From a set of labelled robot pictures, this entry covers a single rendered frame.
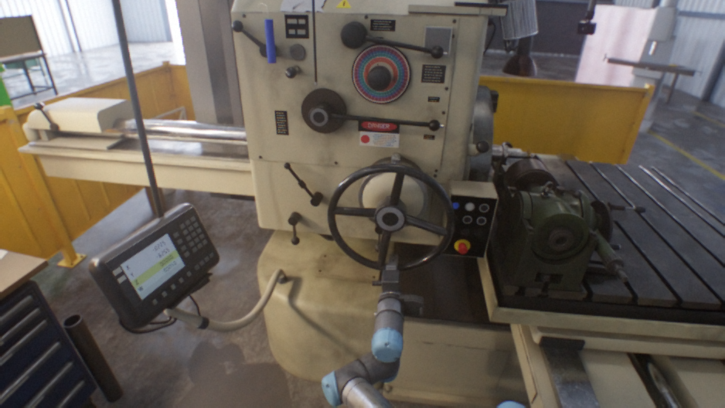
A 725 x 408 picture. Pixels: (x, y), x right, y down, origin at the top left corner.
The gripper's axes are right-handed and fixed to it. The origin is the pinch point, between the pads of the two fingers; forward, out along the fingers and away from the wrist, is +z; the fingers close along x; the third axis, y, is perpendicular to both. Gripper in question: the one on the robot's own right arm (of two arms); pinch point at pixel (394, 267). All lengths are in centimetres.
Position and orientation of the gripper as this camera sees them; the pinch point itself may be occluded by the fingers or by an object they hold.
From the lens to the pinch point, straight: 116.2
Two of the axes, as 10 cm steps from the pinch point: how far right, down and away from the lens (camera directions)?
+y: -9.8, 0.4, 1.8
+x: 1.2, 8.9, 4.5
